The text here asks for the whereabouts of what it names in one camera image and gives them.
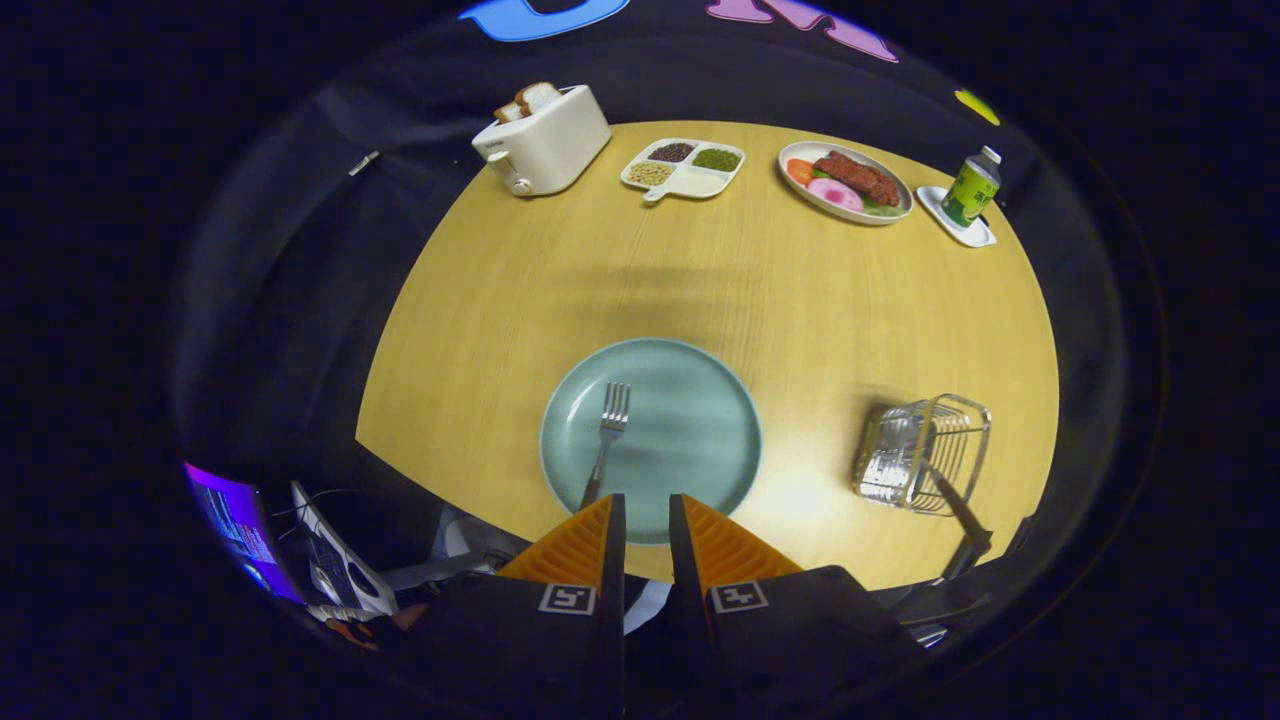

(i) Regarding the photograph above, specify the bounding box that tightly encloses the silver metal fork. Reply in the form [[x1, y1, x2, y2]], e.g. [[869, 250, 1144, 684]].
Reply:
[[580, 382, 632, 511]]

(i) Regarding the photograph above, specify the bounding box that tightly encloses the white oval food plate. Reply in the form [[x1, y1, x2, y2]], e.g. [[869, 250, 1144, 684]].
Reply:
[[777, 141, 914, 227]]

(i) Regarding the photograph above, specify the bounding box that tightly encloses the white square coaster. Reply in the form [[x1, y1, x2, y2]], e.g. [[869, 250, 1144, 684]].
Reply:
[[916, 185, 998, 249]]

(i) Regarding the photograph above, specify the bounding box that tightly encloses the dark handled knife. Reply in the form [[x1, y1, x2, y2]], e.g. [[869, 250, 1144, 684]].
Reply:
[[918, 460, 995, 559]]

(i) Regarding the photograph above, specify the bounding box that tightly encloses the pale teal round plate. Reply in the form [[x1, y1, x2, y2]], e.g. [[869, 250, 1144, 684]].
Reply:
[[540, 338, 763, 546]]

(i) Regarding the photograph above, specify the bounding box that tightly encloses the metal wire cutlery basket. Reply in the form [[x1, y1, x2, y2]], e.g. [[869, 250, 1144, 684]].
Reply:
[[852, 393, 993, 517]]

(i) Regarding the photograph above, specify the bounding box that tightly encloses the green label drink bottle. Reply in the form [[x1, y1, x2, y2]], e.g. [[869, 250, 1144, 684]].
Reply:
[[940, 145, 1003, 229]]

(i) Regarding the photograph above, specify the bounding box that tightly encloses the cream white toaster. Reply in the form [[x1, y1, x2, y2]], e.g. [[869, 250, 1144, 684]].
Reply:
[[471, 84, 612, 198]]

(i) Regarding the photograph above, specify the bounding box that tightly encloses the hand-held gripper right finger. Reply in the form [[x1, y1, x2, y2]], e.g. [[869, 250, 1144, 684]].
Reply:
[[668, 493, 926, 720]]

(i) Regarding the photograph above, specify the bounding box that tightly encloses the glowing purple computer screen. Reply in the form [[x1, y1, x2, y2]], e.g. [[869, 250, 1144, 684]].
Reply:
[[183, 460, 306, 606]]

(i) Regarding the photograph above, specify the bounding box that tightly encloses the pink ham slice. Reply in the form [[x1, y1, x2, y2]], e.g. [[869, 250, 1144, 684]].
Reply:
[[806, 177, 865, 213]]

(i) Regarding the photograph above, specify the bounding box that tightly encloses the white keyboard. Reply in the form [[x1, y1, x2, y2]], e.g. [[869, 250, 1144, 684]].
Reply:
[[290, 480, 401, 618]]

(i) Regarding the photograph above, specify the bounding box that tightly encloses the white compartment tray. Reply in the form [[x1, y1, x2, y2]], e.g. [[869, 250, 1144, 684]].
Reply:
[[620, 138, 746, 204]]

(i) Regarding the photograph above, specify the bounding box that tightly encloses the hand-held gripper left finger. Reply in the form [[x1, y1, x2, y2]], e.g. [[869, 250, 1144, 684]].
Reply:
[[395, 493, 628, 720]]

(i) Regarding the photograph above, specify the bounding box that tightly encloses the brown meat piece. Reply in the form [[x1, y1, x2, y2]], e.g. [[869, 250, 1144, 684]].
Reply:
[[813, 150, 901, 208]]

